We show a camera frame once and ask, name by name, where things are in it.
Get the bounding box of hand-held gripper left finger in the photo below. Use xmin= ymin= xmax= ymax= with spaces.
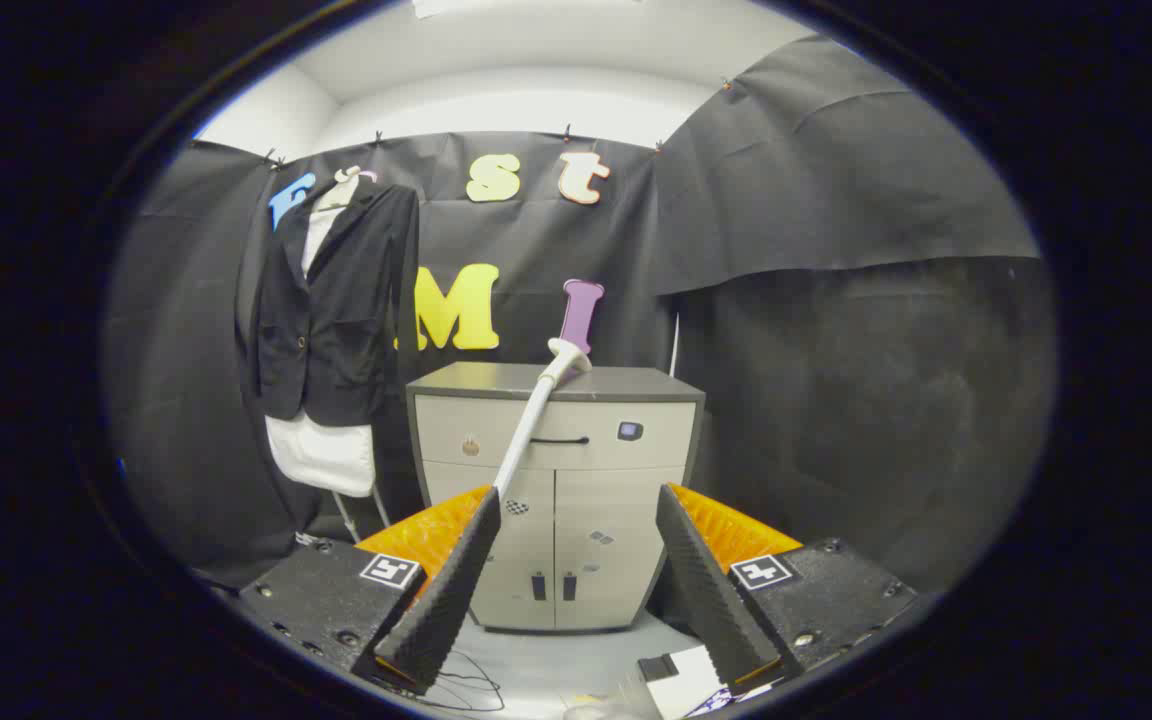
xmin=239 ymin=485 xmax=503 ymax=696

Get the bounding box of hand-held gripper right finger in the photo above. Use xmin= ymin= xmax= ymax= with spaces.
xmin=656 ymin=483 xmax=922 ymax=691

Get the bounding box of white garment steamer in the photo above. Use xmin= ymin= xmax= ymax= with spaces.
xmin=492 ymin=338 xmax=594 ymax=498

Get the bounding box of black suit jacket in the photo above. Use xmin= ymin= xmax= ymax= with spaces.
xmin=254 ymin=183 xmax=421 ymax=429

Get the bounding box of white box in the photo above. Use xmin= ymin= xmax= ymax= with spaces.
xmin=641 ymin=645 xmax=729 ymax=719

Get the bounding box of metal mannequin stand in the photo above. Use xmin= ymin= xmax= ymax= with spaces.
xmin=331 ymin=490 xmax=392 ymax=546

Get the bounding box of grey cabinet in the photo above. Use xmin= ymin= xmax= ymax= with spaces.
xmin=406 ymin=362 xmax=706 ymax=633

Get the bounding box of white mannequin torso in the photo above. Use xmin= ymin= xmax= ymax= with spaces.
xmin=266 ymin=166 xmax=377 ymax=498

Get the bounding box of thin black cable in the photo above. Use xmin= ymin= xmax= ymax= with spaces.
xmin=416 ymin=650 xmax=507 ymax=713

